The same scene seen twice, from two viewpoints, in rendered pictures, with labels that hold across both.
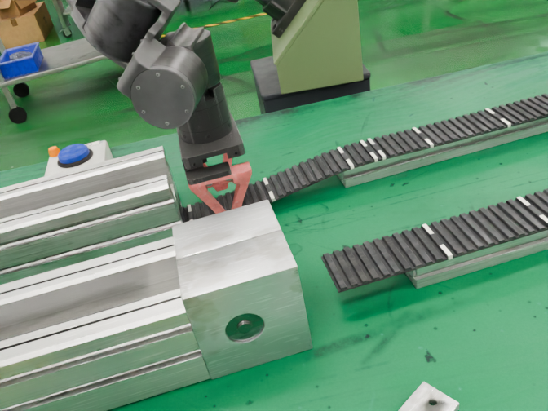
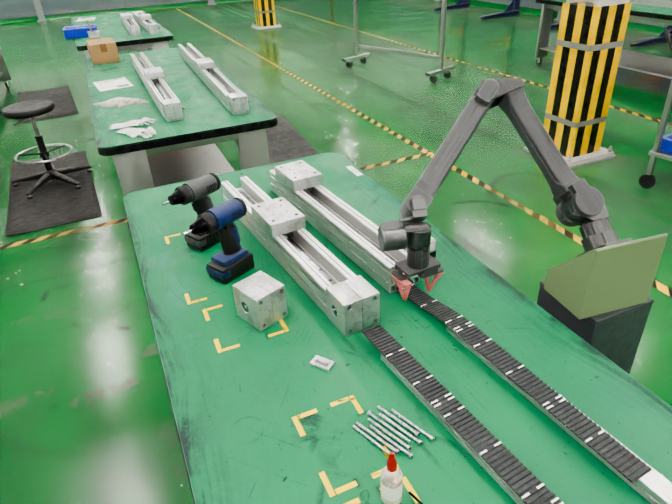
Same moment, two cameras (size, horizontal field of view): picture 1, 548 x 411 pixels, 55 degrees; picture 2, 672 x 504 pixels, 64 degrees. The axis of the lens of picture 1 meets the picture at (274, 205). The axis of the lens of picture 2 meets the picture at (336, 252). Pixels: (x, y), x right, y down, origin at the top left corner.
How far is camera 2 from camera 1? 106 cm
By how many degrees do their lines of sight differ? 57
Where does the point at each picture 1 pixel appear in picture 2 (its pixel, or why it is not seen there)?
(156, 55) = (392, 227)
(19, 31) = not seen: outside the picture
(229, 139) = (411, 270)
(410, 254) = (384, 346)
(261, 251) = (349, 297)
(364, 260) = (378, 334)
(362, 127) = (511, 328)
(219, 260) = (344, 289)
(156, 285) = not seen: hidden behind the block
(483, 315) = (371, 377)
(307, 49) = (561, 277)
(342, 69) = (572, 303)
